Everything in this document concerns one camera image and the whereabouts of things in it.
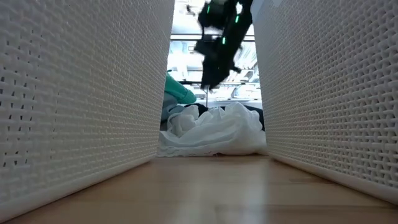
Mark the white woven plastic bin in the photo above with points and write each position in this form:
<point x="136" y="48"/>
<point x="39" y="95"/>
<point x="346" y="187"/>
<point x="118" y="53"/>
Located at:
<point x="326" y="93"/>
<point x="77" y="93"/>

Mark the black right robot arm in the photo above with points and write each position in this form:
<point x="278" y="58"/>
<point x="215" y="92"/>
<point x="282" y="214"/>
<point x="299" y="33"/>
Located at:
<point x="242" y="18"/>

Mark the small black garment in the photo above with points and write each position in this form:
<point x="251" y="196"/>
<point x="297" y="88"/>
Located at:
<point x="214" y="76"/>

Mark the light blue garment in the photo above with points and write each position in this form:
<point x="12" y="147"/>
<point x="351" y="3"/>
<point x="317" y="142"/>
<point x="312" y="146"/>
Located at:
<point x="169" y="109"/>

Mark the white garment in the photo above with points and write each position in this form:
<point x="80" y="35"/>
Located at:
<point x="214" y="130"/>

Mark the teal garment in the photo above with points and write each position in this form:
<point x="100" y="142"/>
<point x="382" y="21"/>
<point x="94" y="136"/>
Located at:
<point x="177" y="91"/>

